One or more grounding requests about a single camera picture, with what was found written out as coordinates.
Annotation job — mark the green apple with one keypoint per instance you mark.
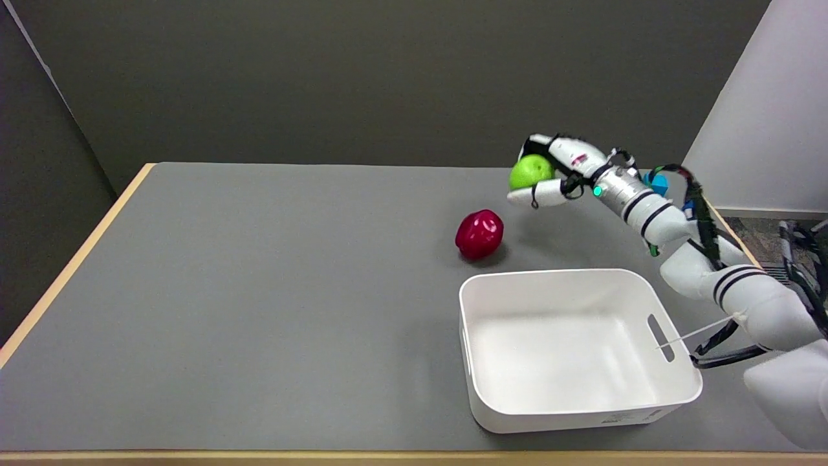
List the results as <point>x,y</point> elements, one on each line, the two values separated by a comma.
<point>530,171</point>

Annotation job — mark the red apple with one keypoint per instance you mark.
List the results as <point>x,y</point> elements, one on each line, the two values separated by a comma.
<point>479,234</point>

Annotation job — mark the white plastic bin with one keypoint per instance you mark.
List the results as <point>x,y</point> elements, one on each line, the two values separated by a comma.
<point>576,349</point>

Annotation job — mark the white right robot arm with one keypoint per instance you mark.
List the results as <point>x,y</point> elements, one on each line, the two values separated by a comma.
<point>711,272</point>

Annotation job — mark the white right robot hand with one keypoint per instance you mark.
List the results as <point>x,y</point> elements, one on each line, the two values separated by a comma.
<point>564,169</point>

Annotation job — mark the blue cube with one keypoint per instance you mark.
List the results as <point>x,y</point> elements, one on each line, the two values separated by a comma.
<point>658,184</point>

